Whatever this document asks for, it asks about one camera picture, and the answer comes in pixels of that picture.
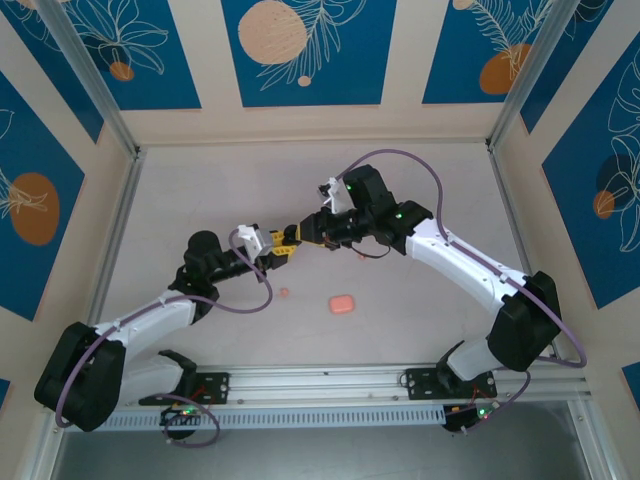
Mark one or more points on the pink earbud charging case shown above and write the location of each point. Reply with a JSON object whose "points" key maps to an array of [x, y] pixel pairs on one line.
{"points": [[340, 305]]}

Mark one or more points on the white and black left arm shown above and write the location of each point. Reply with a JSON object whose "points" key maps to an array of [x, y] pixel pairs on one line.
{"points": [[150, 325]]}

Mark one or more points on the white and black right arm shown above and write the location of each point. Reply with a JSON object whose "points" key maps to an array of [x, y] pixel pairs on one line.
{"points": [[460, 255]]}

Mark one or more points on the controller board with green light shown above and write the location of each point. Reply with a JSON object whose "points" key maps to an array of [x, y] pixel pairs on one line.
{"points": [[182, 414], [465, 417]]}

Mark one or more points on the grey metal sheet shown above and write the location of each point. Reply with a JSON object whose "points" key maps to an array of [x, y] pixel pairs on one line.
{"points": [[350, 455]]}

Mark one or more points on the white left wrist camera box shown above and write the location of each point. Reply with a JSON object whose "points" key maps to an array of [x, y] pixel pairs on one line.
{"points": [[260, 242]]}

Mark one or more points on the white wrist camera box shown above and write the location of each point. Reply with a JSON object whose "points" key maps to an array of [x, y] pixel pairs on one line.
{"points": [[260, 242], [334, 197]]}

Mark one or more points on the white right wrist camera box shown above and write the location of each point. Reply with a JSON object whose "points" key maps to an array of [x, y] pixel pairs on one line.
{"points": [[334, 197]]}

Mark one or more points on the aluminium table side rail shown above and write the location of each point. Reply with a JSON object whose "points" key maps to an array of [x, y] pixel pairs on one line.
{"points": [[510, 200], [120, 210]]}

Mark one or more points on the blue floral wall panel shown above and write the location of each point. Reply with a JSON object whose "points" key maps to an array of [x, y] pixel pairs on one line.
{"points": [[350, 75], [585, 225], [165, 75], [30, 145], [55, 55], [590, 25], [450, 60]]}

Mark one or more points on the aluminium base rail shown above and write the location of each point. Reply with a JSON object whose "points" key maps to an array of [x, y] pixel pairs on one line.
{"points": [[320, 382]]}

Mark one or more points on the aluminium frame post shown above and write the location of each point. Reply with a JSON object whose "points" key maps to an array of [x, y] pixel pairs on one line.
{"points": [[95, 80], [535, 75]]}

